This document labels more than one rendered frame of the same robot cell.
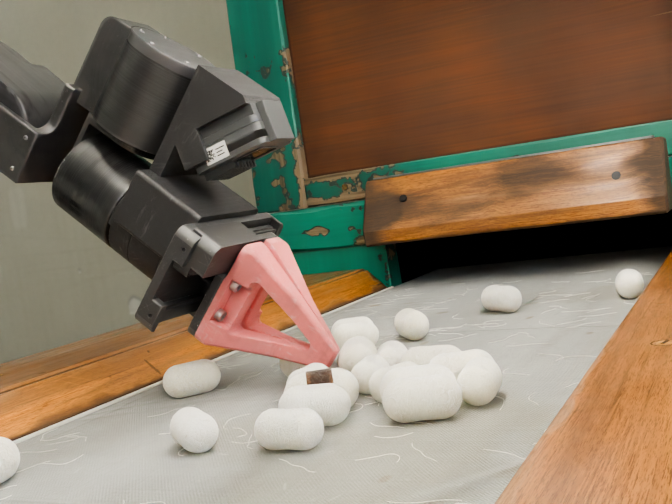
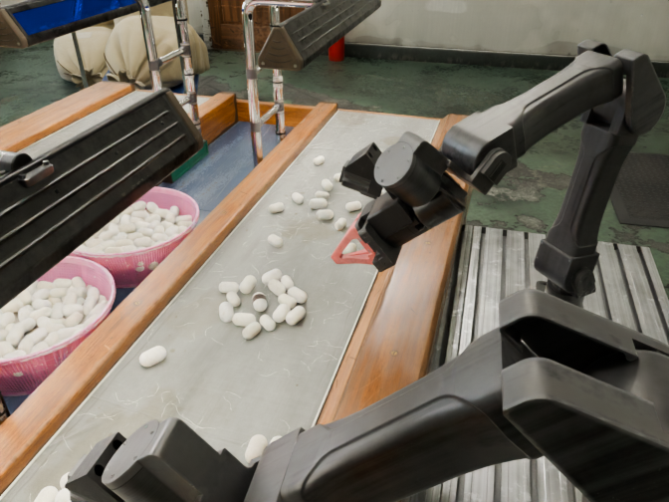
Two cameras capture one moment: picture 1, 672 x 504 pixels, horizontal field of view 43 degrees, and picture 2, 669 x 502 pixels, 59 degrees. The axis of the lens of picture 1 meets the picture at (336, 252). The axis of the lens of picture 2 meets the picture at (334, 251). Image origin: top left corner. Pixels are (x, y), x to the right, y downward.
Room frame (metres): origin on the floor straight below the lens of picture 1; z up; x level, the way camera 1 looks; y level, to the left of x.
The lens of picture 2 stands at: (0.83, 0.18, 1.31)
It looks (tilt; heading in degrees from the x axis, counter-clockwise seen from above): 32 degrees down; 170
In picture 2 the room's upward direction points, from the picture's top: straight up
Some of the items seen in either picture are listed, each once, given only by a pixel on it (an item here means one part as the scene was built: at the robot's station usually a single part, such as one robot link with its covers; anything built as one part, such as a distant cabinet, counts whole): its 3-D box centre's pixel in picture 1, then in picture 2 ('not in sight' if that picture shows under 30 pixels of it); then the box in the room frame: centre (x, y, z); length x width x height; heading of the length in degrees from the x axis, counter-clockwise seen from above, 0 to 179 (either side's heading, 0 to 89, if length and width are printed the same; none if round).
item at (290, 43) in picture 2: not in sight; (331, 14); (-0.45, 0.40, 1.08); 0.62 x 0.08 x 0.07; 153
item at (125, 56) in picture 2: not in sight; (148, 52); (-3.08, -0.30, 0.40); 0.74 x 0.56 x 0.38; 156
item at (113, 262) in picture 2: not in sight; (132, 238); (-0.20, -0.04, 0.72); 0.27 x 0.27 x 0.10
